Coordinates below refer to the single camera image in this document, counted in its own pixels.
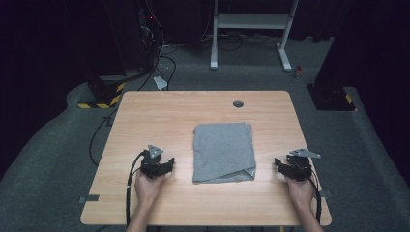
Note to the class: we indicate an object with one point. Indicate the white paper scrap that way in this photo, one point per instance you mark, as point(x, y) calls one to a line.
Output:
point(160, 82)

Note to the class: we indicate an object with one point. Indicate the white metal stand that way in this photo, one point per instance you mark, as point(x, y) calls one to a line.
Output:
point(251, 21)

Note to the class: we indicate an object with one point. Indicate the person's left hand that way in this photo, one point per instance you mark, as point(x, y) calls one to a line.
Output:
point(148, 188)

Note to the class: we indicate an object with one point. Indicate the dark equipment rack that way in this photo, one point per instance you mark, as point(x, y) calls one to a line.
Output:
point(132, 32)

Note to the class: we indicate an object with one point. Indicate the person's right hand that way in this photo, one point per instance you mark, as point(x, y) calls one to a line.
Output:
point(300, 193)

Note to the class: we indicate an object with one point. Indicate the black base with yellow mark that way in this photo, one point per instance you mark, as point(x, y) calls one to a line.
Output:
point(332, 98)

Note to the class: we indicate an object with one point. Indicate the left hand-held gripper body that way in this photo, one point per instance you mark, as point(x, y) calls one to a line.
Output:
point(150, 164)

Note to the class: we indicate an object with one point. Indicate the grey tape strip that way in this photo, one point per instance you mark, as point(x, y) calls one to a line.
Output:
point(326, 194)
point(90, 198)

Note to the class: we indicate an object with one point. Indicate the black base with striped edge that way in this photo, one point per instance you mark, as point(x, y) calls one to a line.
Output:
point(103, 93)

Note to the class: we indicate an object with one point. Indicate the small red object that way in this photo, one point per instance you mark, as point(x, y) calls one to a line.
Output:
point(298, 71)

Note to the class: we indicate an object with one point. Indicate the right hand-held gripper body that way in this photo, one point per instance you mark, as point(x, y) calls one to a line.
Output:
point(299, 167)

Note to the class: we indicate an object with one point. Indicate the grey pants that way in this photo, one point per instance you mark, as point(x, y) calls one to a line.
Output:
point(224, 154)

